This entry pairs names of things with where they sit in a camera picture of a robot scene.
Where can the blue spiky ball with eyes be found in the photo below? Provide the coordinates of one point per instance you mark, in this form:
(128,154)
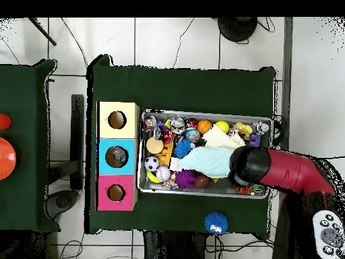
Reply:
(183,148)

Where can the pale blue waffle cloth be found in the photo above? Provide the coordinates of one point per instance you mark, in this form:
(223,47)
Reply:
(207,161)

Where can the cream yellow knitted cloth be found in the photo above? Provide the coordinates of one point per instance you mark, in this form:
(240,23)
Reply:
(221,137)

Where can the plain blue spiky ball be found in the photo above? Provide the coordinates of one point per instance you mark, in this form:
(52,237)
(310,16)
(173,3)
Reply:
(216,223)

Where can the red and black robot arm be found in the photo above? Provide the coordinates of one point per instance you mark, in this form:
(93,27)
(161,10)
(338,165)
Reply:
(285,170)

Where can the shallow clear mesh bin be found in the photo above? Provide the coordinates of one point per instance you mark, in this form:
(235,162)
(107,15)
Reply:
(161,193)

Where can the wooden box with three holes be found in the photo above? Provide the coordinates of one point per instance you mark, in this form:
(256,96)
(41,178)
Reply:
(117,162)

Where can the small blue globe ball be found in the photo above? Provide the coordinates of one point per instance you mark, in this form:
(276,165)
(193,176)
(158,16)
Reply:
(192,135)

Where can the small soccer ball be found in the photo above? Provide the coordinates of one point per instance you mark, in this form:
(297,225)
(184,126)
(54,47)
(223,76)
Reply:
(151,163)

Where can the white baseball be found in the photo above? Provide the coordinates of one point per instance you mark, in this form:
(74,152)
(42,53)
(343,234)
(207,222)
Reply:
(163,173)

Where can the small orange basketball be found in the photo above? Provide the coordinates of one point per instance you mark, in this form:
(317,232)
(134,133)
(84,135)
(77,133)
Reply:
(204,126)

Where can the purple spiky toy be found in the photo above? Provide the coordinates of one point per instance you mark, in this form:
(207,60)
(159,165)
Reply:
(186,179)

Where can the yellow toy banana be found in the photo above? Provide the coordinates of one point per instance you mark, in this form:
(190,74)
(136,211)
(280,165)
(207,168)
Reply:
(153,177)

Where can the small brown football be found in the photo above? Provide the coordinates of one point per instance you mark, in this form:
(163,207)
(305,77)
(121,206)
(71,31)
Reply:
(201,181)

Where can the yellow smiley ball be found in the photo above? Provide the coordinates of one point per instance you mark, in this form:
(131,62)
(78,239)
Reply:
(222,127)

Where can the small yellow rubber duck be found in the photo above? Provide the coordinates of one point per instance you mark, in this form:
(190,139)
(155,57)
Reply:
(243,129)

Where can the striped orange tiger toy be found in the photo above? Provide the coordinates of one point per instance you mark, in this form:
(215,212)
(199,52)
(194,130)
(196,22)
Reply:
(245,190)

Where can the black upright panel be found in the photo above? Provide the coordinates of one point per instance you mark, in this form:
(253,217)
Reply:
(77,140)

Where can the grey round floor base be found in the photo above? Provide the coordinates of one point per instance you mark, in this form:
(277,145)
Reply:
(63,200)

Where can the black round stand base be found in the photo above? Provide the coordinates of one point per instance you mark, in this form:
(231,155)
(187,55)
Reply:
(237,28)

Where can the dark green side table cloth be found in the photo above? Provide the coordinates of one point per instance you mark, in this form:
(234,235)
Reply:
(27,205)

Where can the orange disc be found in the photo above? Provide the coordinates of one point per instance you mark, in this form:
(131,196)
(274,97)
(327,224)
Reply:
(6,159)

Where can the small red object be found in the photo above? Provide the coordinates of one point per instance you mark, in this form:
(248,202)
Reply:
(4,122)

